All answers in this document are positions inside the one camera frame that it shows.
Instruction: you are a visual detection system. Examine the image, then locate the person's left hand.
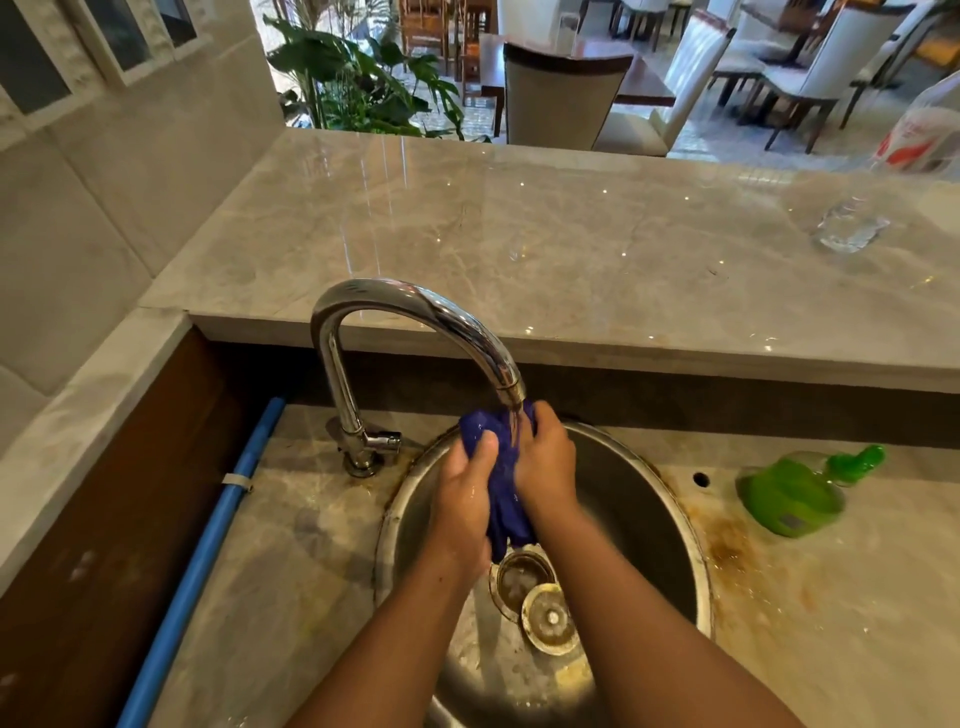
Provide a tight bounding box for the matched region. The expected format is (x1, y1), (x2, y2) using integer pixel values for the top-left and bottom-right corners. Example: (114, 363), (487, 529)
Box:
(429, 430), (501, 575)

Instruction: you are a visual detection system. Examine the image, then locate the person's right hand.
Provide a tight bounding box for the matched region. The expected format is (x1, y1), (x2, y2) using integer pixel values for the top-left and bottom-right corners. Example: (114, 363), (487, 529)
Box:
(512, 400), (582, 530)

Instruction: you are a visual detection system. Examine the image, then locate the blue cloth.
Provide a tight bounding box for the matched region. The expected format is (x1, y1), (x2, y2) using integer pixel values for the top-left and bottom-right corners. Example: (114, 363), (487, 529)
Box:
(459, 399), (541, 564)

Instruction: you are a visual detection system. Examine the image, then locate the person's left forearm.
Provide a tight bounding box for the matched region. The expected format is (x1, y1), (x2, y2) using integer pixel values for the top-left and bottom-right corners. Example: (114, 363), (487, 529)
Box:
(285, 536), (492, 728)

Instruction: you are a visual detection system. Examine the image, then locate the person's right forearm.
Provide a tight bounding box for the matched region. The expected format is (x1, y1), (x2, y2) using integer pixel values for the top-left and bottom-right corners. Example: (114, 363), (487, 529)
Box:
(534, 510), (807, 728)

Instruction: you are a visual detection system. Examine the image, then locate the chrome faucet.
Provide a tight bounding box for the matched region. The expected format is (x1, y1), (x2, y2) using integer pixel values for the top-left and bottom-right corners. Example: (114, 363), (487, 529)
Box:
(309, 278), (528, 480)

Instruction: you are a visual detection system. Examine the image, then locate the round steel sink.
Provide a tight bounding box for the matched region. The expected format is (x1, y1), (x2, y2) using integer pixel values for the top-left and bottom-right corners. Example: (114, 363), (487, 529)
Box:
(372, 421), (715, 728)

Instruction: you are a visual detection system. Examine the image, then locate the round metal sink strainer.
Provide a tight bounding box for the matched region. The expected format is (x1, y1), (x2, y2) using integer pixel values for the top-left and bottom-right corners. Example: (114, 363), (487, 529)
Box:
(520, 582), (583, 657)

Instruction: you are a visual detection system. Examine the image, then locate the green dish soap bottle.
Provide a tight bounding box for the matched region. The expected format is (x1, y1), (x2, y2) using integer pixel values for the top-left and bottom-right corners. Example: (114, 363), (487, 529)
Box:
(735, 444), (888, 539)

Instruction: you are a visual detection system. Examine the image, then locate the blue pipe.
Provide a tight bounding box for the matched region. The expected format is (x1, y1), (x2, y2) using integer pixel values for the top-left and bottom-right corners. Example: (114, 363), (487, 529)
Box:
(116, 396), (287, 728)

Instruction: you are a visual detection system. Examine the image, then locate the beige upholstered chair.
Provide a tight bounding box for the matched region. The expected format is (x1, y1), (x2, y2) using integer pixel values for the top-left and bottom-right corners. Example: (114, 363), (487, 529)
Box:
(504, 41), (636, 150)

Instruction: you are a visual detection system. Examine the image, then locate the dark wooden dining table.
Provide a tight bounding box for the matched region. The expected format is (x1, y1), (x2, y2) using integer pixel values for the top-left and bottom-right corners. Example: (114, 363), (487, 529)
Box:
(478, 33), (678, 140)

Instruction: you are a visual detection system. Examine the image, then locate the white upholstered chair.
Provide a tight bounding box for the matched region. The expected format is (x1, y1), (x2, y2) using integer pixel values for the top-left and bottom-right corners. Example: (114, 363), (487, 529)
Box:
(738, 3), (918, 155)
(594, 9), (736, 159)

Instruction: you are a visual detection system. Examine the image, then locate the clear drinking glass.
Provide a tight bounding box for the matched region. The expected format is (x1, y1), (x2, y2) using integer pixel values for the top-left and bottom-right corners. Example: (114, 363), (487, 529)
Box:
(811, 196), (892, 254)

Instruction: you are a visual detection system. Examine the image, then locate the green potted plant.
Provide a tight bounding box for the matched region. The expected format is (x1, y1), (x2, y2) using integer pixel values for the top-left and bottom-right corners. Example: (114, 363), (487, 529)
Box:
(262, 0), (492, 144)

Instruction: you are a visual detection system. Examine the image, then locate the brown wooden chair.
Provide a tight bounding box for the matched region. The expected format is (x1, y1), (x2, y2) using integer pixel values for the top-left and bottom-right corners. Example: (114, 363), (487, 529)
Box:
(397, 0), (500, 80)

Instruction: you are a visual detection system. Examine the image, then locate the white plastic bag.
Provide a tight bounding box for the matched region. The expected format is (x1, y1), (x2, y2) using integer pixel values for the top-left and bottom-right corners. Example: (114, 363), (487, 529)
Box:
(870, 71), (960, 181)

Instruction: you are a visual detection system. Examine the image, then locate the white framed window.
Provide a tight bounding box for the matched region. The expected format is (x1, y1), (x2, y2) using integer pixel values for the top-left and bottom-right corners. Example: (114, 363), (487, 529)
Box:
(0, 0), (215, 151)

